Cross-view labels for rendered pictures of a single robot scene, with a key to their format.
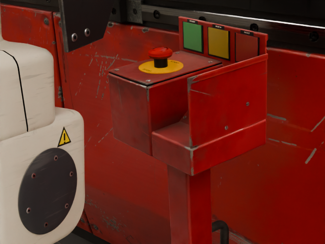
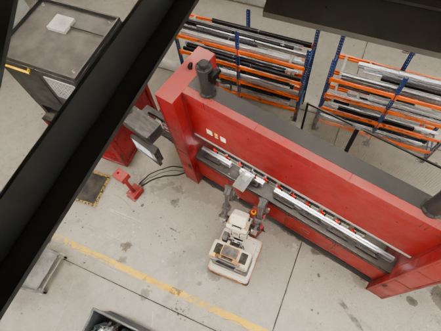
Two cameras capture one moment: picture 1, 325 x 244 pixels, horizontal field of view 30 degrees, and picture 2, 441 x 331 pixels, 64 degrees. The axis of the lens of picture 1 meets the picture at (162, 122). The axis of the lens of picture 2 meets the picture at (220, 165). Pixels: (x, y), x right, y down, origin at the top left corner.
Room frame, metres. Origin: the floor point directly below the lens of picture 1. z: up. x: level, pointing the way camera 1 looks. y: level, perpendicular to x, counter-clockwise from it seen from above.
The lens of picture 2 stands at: (-0.56, 0.35, 5.46)
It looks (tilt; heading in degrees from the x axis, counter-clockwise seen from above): 64 degrees down; 0
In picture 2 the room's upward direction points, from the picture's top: 9 degrees counter-clockwise
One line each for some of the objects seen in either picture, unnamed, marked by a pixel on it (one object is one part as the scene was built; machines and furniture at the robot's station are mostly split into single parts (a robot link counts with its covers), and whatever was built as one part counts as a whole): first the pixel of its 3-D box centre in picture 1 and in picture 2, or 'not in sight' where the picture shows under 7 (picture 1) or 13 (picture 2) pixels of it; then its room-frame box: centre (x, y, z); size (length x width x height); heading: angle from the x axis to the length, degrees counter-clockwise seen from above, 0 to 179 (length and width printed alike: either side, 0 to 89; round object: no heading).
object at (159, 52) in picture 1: (160, 59); not in sight; (0.94, 0.00, 0.79); 0.04 x 0.04 x 0.04
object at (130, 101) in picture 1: (185, 89); (256, 214); (0.91, -0.04, 0.75); 0.20 x 0.16 x 0.18; 38
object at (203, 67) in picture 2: not in sight; (212, 78); (1.89, 0.27, 2.54); 0.33 x 0.25 x 0.47; 47
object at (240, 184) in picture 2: not in sight; (242, 181); (1.32, 0.08, 1.00); 0.26 x 0.18 x 0.01; 137
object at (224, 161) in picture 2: not in sight; (216, 156); (1.81, 0.38, 0.92); 0.50 x 0.06 x 0.10; 47
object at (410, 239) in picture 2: not in sight; (296, 174); (0.99, -0.50, 1.74); 3.00 x 0.08 x 0.80; 47
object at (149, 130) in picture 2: not in sight; (147, 138); (1.94, 1.23, 1.53); 0.51 x 0.25 x 0.85; 43
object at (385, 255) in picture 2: not in sight; (330, 223); (0.57, -0.94, 0.92); 1.67 x 0.06 x 0.10; 47
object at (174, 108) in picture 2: not in sight; (198, 126); (2.23, 0.57, 1.15); 0.85 x 0.25 x 2.30; 137
